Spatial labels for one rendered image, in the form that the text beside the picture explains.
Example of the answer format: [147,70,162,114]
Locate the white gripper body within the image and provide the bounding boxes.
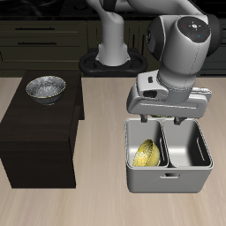
[126,83,213,119]

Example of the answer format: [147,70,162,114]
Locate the yellow bowl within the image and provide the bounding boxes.
[132,139,162,168]

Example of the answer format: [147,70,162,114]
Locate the white two-bin basket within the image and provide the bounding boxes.
[124,117,215,194]

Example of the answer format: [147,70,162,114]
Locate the dark wooden cabinet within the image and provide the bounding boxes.
[0,70,86,190]

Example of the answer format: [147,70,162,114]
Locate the dark kitchen cupboards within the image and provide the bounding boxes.
[0,0,226,78]

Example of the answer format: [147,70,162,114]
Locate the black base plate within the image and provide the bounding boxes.
[79,48,148,75]

